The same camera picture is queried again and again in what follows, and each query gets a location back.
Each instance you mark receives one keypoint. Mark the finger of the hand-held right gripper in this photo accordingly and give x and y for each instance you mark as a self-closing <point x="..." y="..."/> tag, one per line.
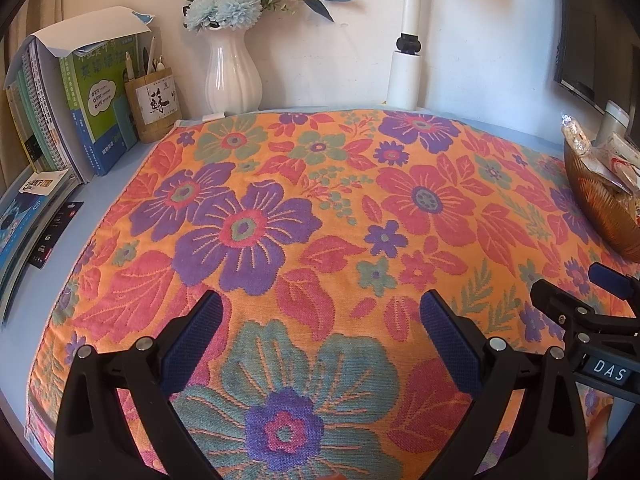
<point x="550" y="297"/>
<point x="607" y="279"/>

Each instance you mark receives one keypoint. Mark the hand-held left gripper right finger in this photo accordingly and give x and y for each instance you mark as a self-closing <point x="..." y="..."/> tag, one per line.
<point x="450" y="340"/>

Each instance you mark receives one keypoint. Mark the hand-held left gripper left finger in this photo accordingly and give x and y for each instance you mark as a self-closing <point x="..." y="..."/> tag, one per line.
<point x="195" y="340"/>

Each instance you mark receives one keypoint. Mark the amber glass bowl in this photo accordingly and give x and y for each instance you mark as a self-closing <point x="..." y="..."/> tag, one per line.
<point x="595" y="195"/>

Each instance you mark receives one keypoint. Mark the white red snack packet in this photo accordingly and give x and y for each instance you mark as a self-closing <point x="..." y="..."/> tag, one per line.
<point x="620" y="157"/>

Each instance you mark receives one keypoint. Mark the floral orange tablecloth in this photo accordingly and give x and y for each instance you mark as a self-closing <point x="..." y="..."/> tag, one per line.
<point x="350" y="240"/>

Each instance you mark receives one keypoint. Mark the clear rice cracker packet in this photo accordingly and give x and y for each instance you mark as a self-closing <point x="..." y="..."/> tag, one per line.
<point x="576" y="135"/>

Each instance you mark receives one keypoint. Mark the stack of flat books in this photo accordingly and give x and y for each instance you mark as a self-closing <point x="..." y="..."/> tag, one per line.
<point x="25" y="240"/>

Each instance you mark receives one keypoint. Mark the white orange booklet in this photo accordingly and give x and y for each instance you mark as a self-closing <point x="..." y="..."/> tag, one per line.
<point x="47" y="182"/>

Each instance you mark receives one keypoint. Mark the wooden pen holder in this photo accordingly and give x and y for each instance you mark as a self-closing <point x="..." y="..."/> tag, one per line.
<point x="152" y="127"/>

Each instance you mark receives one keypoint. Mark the green blue book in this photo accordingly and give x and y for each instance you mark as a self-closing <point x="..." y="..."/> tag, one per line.
<point x="95" y="110"/>

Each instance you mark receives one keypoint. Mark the black monitor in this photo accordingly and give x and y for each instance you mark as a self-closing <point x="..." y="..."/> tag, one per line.
<point x="595" y="20"/>

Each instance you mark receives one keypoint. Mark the white ribbed vase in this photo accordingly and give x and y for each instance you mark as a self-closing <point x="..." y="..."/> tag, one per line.
<point x="232" y="75"/>

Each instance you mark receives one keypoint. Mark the beige pen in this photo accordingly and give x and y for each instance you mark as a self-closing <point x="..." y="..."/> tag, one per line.
<point x="128" y="66"/>

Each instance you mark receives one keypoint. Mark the row of upright books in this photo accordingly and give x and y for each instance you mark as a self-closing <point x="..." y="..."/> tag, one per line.
<point x="45" y="100"/>

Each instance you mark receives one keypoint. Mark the black lamp clamp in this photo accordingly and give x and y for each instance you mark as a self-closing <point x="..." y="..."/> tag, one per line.
<point x="408" y="44"/>

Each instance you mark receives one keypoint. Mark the white lamp pole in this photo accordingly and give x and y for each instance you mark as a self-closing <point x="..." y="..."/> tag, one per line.
<point x="412" y="10"/>

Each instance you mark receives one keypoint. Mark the beige curtain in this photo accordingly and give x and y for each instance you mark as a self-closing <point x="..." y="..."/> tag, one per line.
<point x="25" y="0"/>

